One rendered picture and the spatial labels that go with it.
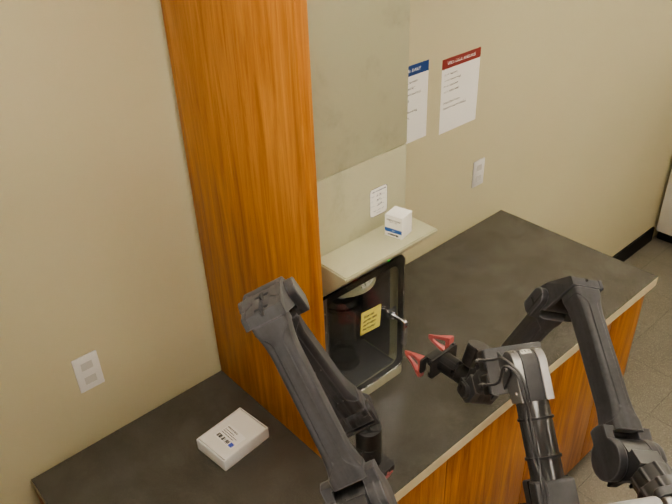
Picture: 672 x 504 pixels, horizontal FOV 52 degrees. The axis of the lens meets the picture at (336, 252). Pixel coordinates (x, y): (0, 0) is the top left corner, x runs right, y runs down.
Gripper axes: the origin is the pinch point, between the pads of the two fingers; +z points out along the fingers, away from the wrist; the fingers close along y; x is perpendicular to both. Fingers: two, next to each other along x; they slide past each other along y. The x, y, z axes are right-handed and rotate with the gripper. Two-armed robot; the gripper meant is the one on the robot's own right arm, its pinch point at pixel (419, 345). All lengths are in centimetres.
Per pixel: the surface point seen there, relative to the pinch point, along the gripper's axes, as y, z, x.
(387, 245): 9.9, 3.5, -36.3
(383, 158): 3, 12, -55
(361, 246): 14.8, 7.6, -36.3
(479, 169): -94, 54, -2
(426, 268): -53, 44, 21
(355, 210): 13.0, 11.5, -44.2
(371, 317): 9.1, 9.9, -9.3
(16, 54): 68, 55, -86
